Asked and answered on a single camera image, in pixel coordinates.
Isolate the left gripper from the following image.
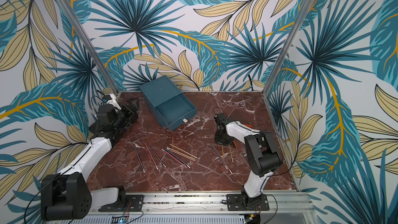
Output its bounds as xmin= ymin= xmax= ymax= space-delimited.
xmin=112 ymin=96 xmax=139 ymax=129

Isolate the black pencil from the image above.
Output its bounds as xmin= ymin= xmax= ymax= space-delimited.
xmin=209 ymin=142 xmax=231 ymax=172
xmin=134 ymin=145 xmax=146 ymax=173
xmin=149 ymin=145 xmax=166 ymax=168
xmin=164 ymin=150 xmax=191 ymax=169

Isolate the teal top drawer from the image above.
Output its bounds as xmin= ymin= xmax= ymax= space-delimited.
xmin=154 ymin=93 xmax=198 ymax=131

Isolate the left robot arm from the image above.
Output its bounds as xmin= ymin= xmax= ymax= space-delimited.
xmin=40 ymin=94 xmax=140 ymax=222

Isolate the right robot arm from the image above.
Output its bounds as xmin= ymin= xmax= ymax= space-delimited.
xmin=214 ymin=113 xmax=283 ymax=202

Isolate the teal three-drawer cabinet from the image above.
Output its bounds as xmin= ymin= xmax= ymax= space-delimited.
xmin=140 ymin=76 xmax=182 ymax=118

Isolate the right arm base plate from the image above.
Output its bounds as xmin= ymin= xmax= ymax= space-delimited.
xmin=223 ymin=192 xmax=269 ymax=211

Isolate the aluminium front rail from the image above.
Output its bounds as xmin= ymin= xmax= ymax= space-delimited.
xmin=46 ymin=192 xmax=318 ymax=224

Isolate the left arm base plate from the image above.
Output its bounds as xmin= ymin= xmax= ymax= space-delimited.
xmin=98 ymin=195 xmax=144 ymax=213

